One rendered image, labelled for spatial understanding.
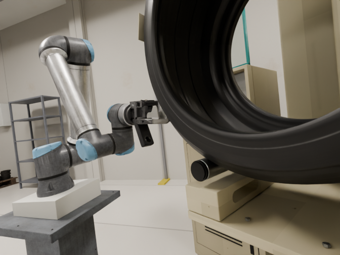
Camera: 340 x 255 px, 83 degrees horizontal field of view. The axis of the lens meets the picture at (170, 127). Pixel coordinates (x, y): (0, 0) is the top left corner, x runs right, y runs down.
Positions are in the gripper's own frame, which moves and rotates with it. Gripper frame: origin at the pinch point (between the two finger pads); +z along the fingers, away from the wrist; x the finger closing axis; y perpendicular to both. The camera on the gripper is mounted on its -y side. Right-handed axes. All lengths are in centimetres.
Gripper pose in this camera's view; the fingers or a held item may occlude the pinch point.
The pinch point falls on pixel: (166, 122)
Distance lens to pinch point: 61.0
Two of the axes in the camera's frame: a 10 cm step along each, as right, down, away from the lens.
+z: 6.5, 0.7, -7.5
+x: 7.6, -1.0, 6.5
